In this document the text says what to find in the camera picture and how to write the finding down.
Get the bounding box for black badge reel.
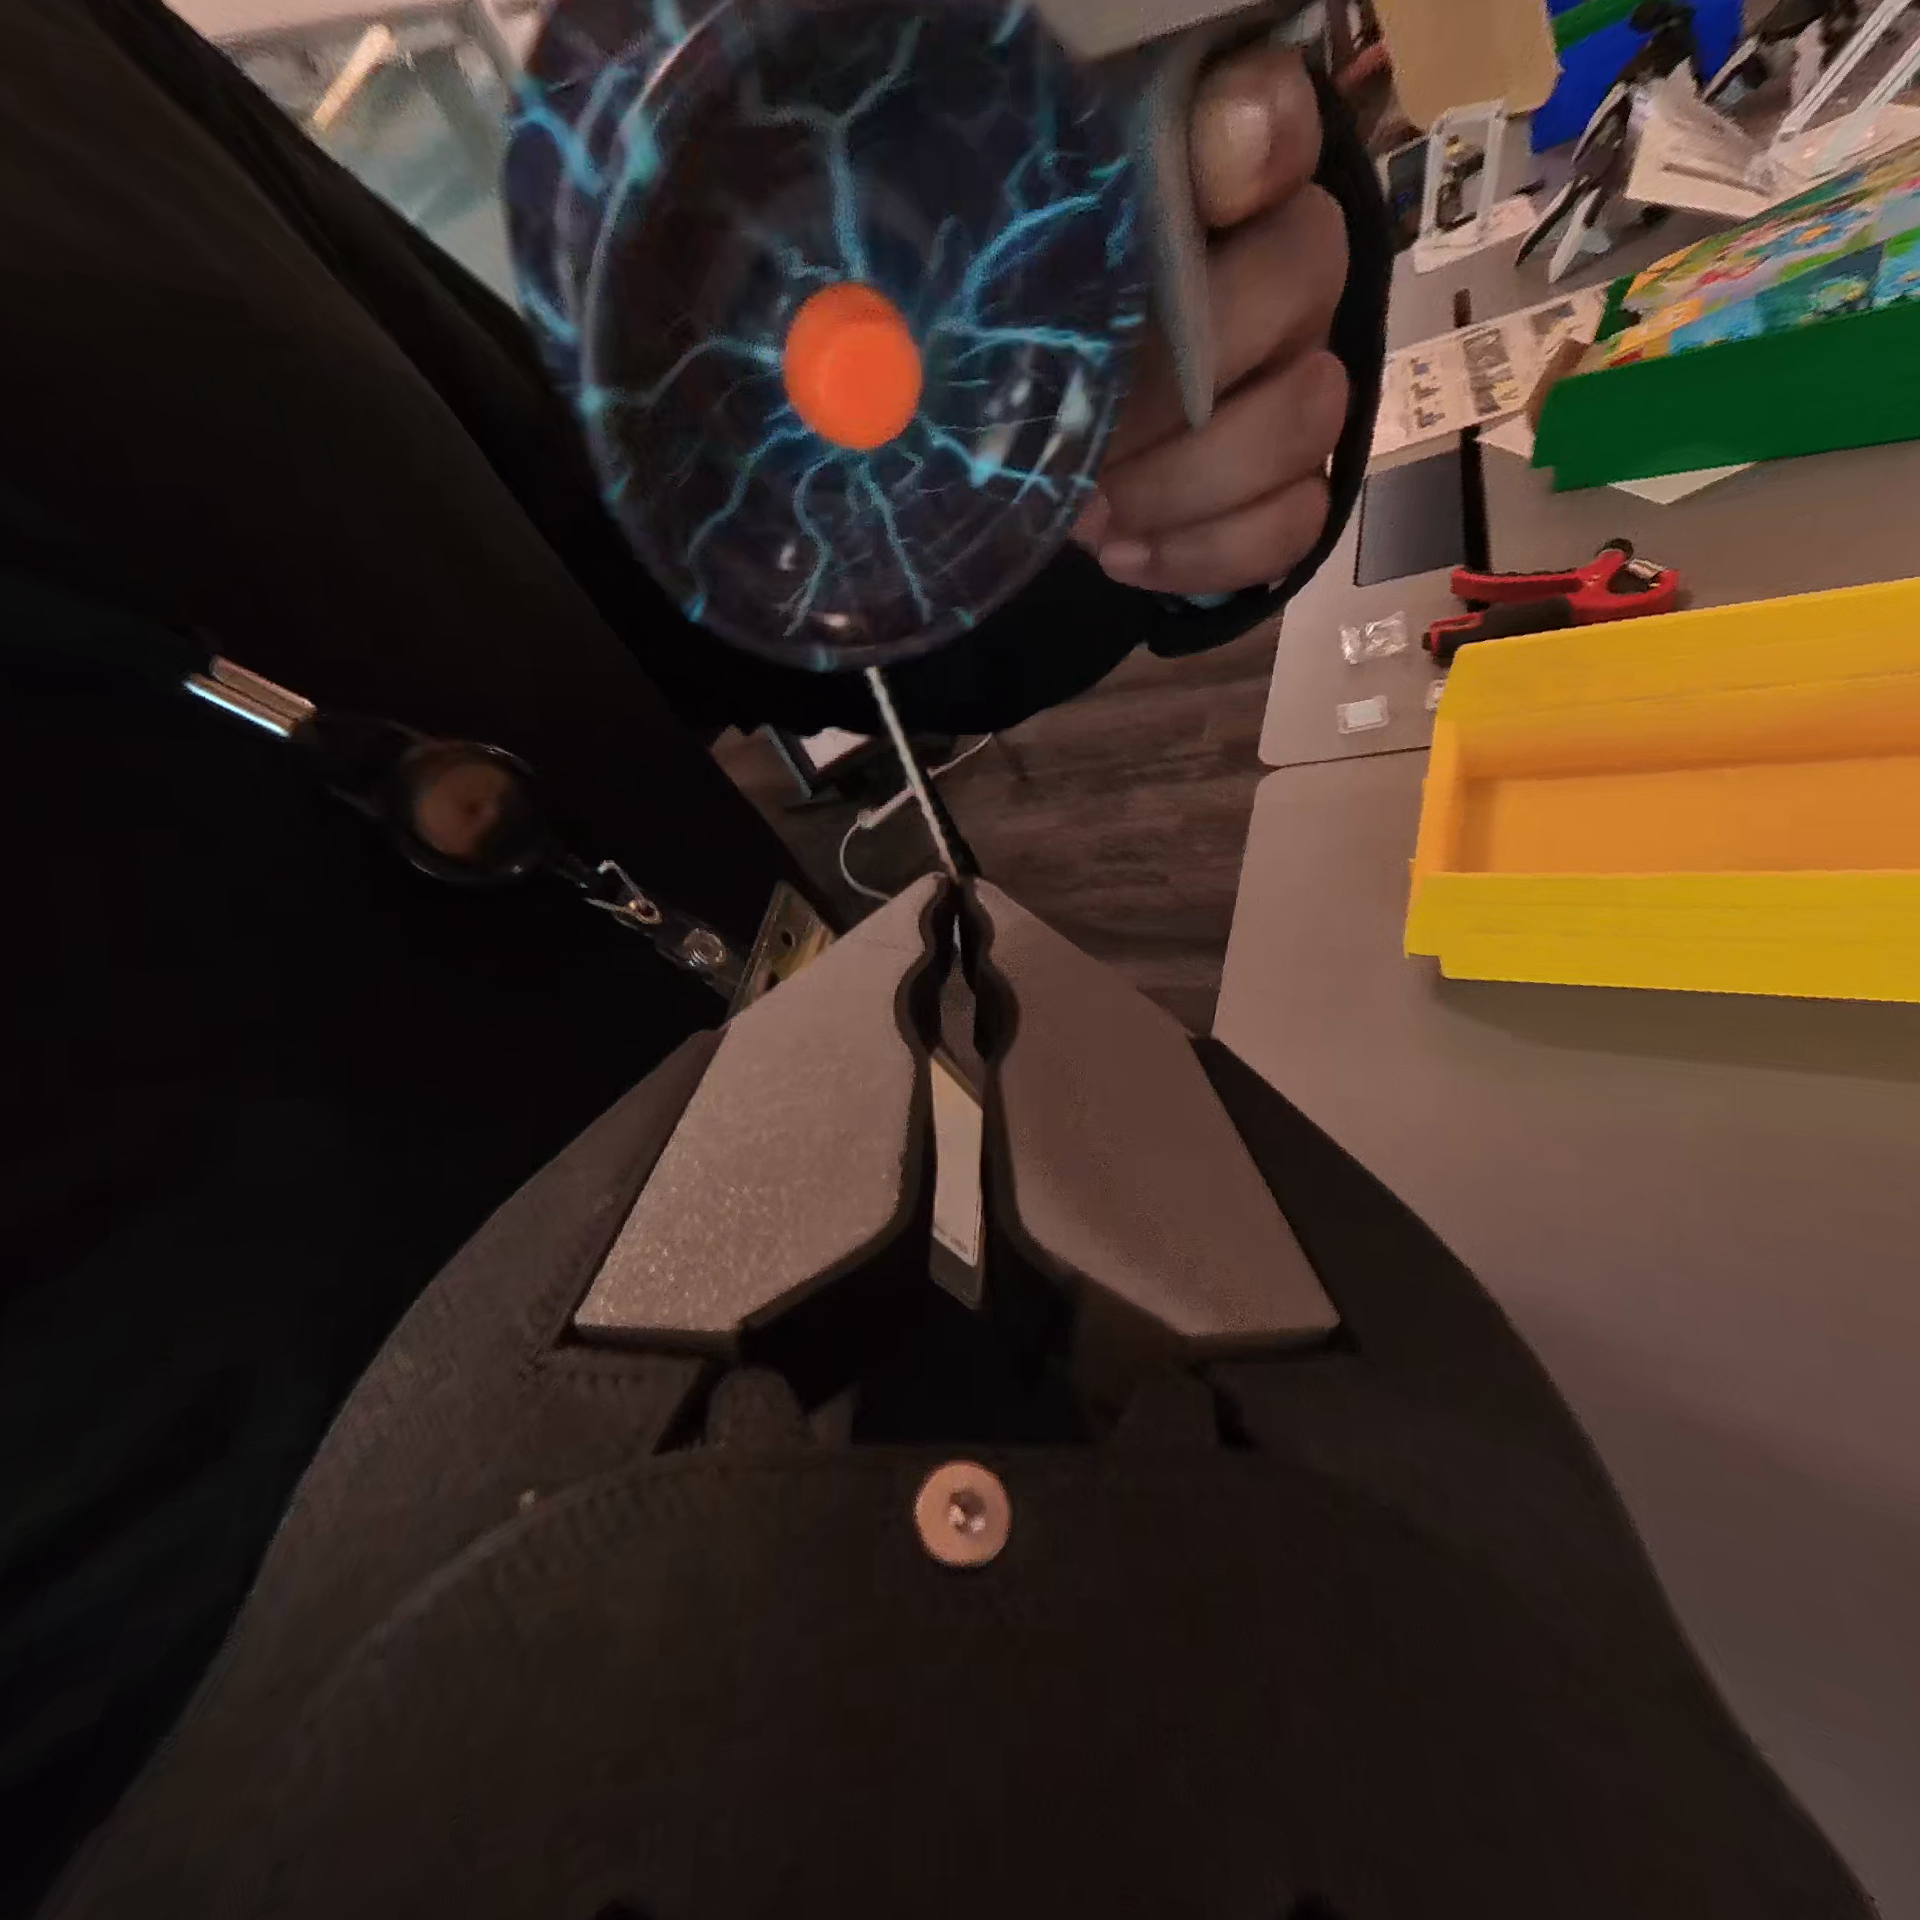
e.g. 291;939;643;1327
323;715;662;923

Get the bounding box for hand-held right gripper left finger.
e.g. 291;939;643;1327
573;873;961;1340

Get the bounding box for dark grey pad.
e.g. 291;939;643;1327
1352;433;1494;589

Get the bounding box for metal lanyard clip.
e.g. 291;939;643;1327
182;654;321;743

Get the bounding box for printed paper leaflet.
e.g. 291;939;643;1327
1372;291;1608;459

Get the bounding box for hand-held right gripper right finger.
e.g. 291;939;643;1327
961;882;1341;1348

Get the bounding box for yellow plastic tray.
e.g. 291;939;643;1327
1405;576;1920;1003

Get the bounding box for person's left hand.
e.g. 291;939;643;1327
1073;43;1357;594

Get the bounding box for blue box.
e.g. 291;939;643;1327
1531;0;1750;152

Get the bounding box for packaged pliers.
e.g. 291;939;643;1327
1512;65;1698;279

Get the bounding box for dark lightning-print yoyo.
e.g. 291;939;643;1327
502;0;1159;672

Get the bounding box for white yoyo string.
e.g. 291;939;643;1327
859;664;984;901

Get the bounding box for red spring clamp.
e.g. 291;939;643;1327
1423;540;1682;661

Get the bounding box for black thin stick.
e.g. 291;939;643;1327
1453;288;1497;576

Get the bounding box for green flat box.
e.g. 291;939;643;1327
1531;179;1920;494

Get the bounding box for beige cardboard box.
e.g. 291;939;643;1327
1372;0;1566;121

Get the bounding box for white cable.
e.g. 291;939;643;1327
836;732;1000;901

